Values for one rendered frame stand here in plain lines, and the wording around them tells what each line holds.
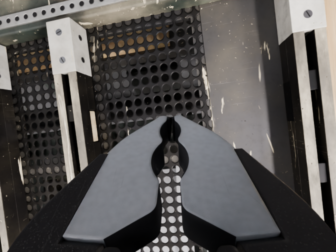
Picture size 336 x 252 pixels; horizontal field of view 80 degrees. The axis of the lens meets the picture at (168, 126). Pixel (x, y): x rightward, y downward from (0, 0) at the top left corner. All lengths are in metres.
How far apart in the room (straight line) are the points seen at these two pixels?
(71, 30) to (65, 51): 0.05
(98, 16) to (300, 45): 0.45
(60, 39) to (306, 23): 0.52
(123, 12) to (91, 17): 0.08
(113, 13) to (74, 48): 0.13
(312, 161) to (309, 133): 0.06
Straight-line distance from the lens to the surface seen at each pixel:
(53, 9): 0.63
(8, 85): 0.73
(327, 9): 0.60
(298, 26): 0.50
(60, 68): 0.55
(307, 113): 0.48
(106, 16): 0.58
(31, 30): 0.67
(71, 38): 0.56
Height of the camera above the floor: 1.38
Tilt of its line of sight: 31 degrees down
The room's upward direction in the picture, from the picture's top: 179 degrees clockwise
